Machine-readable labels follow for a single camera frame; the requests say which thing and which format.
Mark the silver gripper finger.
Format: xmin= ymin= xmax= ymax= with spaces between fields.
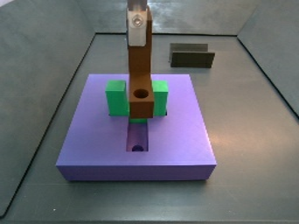
xmin=125 ymin=0 xmax=148 ymax=46

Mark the brown T-shaped block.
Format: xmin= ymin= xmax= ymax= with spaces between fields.
xmin=126 ymin=10 xmax=154 ymax=119

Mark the purple base board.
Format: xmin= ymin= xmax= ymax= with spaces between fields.
xmin=55 ymin=74 xmax=216 ymax=181

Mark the green rectangular block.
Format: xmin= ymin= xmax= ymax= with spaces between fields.
xmin=105 ymin=80 xmax=168 ymax=123

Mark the dark grey bracket block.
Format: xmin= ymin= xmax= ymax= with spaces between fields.
xmin=169 ymin=43 xmax=214 ymax=68

